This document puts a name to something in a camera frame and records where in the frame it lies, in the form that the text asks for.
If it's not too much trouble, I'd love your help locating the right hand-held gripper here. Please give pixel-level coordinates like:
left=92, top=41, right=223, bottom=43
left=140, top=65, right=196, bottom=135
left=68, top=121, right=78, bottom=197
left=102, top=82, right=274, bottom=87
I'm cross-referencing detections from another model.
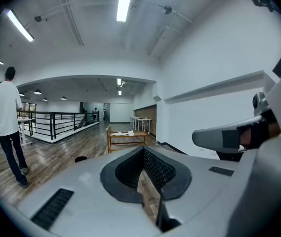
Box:
left=192, top=45, right=281, bottom=237

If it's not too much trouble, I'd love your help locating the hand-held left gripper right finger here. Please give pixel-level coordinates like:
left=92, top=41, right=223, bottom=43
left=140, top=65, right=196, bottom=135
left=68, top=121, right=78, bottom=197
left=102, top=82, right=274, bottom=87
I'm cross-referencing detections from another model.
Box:
left=143, top=146, right=242, bottom=237

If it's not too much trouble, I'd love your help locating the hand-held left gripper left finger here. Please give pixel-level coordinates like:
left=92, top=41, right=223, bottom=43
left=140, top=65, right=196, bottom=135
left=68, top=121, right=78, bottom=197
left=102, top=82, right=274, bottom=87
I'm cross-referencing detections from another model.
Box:
left=14, top=146, right=161, bottom=237

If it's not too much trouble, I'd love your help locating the white table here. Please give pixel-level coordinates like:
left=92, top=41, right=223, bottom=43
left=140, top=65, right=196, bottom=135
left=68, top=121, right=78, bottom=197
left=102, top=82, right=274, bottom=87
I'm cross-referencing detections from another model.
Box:
left=130, top=116, right=143, bottom=131
left=140, top=118, right=153, bottom=133

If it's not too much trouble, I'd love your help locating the wooden trolley cart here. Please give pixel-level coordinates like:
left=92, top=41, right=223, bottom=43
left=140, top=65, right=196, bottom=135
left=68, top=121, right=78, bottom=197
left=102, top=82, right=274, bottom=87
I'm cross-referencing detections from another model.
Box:
left=106, top=124, right=150, bottom=154

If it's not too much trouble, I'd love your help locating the black metal railing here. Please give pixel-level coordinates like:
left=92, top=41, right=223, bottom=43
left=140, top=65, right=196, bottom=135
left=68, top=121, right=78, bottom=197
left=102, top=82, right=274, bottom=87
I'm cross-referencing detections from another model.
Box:
left=16, top=110, right=100, bottom=141

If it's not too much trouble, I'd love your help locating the white standing desk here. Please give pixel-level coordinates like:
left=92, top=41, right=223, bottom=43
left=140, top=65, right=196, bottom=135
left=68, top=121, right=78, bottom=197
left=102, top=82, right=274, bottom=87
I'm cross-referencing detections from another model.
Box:
left=16, top=117, right=34, bottom=147

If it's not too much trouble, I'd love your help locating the small grey camera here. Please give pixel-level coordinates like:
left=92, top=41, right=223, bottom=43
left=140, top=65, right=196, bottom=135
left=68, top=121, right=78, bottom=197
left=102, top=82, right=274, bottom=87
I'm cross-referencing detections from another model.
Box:
left=252, top=91, right=271, bottom=116

